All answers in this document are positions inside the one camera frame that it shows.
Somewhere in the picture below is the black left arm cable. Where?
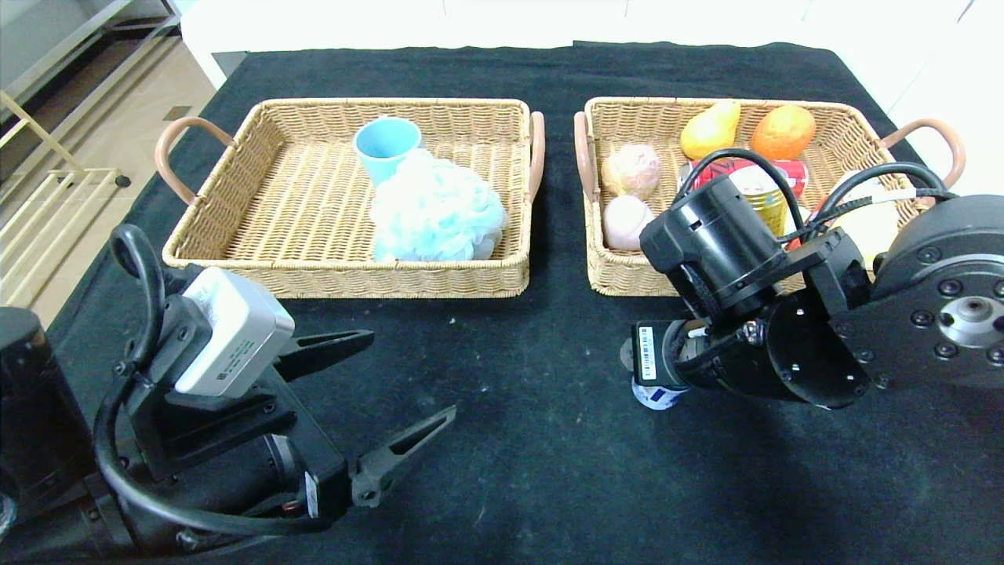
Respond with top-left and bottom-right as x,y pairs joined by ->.
93,224 -> 334,538

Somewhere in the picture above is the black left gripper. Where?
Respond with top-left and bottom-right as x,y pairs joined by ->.
224,329 -> 458,527

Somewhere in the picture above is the lumpy pink bread bun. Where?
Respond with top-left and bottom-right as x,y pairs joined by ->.
601,144 -> 662,201

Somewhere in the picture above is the orange sausage stick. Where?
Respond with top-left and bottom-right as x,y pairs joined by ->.
784,204 -> 824,252

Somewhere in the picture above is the yellow lemon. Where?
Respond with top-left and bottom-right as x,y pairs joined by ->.
838,200 -> 900,269

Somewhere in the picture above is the teal plastic mug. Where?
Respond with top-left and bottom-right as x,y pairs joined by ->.
353,116 -> 423,187

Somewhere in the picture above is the yellow pear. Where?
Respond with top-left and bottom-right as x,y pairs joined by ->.
679,100 -> 741,162

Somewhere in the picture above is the wicker basket with food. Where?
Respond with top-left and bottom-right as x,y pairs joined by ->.
573,97 -> 966,297

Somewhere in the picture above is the gold Red Bull can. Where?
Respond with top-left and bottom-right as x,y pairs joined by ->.
728,165 -> 790,236

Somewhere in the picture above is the pink peach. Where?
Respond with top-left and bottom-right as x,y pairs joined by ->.
602,195 -> 657,252

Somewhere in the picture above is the small blue white bottle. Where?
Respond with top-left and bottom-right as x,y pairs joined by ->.
631,377 -> 691,411

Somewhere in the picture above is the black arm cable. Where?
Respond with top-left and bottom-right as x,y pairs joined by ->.
93,224 -> 334,538
675,148 -> 954,244

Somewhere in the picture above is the light blue bath loofah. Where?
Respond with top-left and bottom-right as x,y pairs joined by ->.
369,149 -> 509,263

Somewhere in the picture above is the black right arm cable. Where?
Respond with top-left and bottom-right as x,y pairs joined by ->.
675,148 -> 954,244

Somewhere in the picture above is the cream wooden rack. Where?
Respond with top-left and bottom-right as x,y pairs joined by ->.
0,90 -> 133,311

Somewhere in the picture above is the orange fruit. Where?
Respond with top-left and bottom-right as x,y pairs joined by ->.
751,105 -> 817,162

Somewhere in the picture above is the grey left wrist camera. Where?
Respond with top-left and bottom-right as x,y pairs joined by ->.
174,267 -> 296,398

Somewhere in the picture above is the white tea carton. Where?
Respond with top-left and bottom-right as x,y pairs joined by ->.
833,170 -> 891,206

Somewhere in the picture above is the red cola can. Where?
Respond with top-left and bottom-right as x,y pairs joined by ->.
682,159 -> 809,206

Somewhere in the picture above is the grey metal shelf frame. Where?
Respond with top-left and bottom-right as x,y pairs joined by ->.
0,0 -> 181,103

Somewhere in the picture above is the empty wicker basket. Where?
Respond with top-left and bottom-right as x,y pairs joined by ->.
155,98 -> 546,300

